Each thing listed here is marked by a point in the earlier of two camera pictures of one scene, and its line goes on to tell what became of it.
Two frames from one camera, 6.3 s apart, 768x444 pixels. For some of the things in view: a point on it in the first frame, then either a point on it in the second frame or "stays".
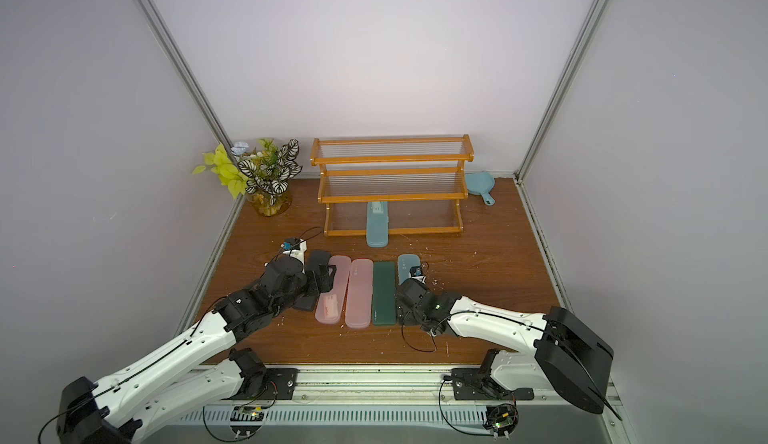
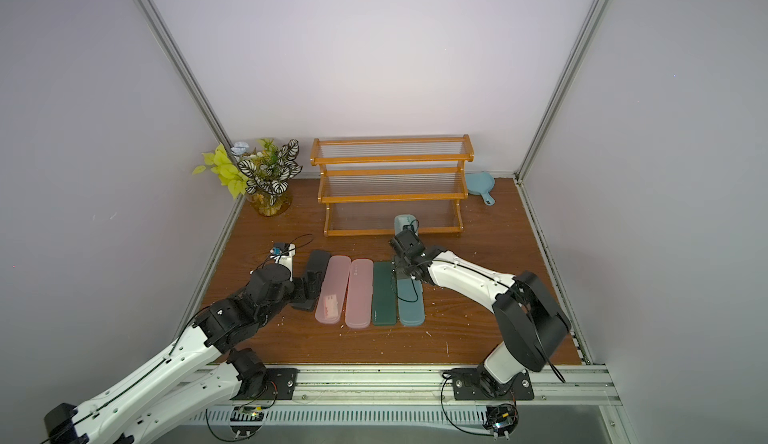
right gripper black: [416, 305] -> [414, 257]
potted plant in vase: [263, 174] stays
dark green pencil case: [384, 293] stays
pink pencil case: [330, 304] stays
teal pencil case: [377, 224] -> [401, 220]
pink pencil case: [359, 293] stays
